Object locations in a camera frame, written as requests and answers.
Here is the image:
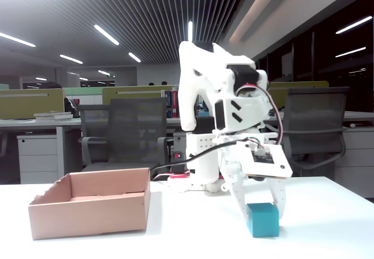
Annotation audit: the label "black cable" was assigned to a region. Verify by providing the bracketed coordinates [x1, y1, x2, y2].
[150, 140, 243, 177]

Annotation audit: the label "stack of flat books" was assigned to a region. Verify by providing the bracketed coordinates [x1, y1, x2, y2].
[33, 110, 74, 122]

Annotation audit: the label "brown cardboard box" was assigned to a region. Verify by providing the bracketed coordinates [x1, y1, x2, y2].
[28, 167, 151, 241]

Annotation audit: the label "grey mesh office chair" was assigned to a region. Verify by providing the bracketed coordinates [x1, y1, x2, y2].
[280, 86, 351, 178]
[78, 96, 176, 172]

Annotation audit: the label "black power strip red switch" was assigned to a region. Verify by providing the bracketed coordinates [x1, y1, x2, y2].
[170, 150, 188, 174]

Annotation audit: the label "white drawer cabinet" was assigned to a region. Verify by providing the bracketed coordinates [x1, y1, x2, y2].
[16, 134, 59, 185]
[334, 127, 374, 198]

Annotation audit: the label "seated person dark hair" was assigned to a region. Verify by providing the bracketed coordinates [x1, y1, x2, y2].
[39, 81, 78, 116]

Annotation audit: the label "red controller board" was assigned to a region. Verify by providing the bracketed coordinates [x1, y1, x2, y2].
[153, 173, 191, 181]

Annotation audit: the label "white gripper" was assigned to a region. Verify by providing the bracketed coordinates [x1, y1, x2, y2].
[214, 127, 287, 223]

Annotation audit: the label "red white servo wire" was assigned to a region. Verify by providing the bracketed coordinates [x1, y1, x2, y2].
[238, 83, 285, 150]

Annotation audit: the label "blue upright books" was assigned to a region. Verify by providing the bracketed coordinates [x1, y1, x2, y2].
[164, 91, 174, 118]

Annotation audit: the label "olive desk partition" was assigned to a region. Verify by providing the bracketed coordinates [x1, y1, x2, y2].
[102, 85, 179, 113]
[0, 88, 65, 120]
[268, 80, 330, 109]

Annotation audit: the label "blue cube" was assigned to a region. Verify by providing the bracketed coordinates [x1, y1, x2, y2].
[245, 202, 281, 239]

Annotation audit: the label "light green desk partition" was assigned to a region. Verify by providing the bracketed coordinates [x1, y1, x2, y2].
[63, 87, 103, 105]

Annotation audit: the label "red upright book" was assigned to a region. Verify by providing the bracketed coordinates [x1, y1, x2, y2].
[172, 90, 179, 118]

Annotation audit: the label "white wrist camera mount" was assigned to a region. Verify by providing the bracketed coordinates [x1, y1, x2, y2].
[235, 140, 294, 181]

